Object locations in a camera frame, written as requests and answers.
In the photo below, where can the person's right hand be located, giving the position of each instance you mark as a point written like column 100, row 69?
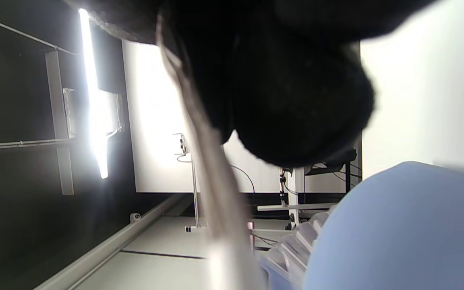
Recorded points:
column 288, row 80

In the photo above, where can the newspaper with blue banner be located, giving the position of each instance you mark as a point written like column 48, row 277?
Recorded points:
column 220, row 181

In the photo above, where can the white desk leg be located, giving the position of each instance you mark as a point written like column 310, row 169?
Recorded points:
column 292, row 193

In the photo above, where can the aluminium frame rig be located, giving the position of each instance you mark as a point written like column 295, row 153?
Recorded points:
column 195, row 181

